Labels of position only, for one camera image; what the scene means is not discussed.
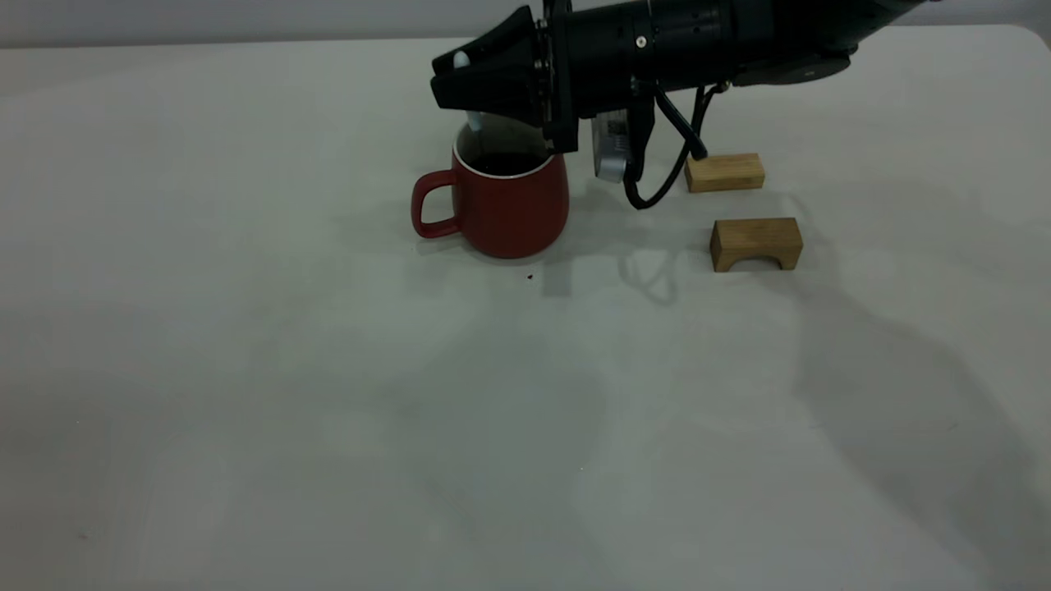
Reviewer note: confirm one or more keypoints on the flat wooden block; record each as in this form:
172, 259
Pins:
727, 172

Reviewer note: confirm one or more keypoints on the red ceramic mug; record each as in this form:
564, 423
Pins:
509, 213

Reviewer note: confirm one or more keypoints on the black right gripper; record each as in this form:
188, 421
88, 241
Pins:
599, 57

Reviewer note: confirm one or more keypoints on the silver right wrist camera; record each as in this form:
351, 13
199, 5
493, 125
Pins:
612, 148

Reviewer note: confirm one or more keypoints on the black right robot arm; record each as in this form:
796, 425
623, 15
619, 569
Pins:
780, 41

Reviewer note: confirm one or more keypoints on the arched wooden block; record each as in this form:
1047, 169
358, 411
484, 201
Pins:
755, 238

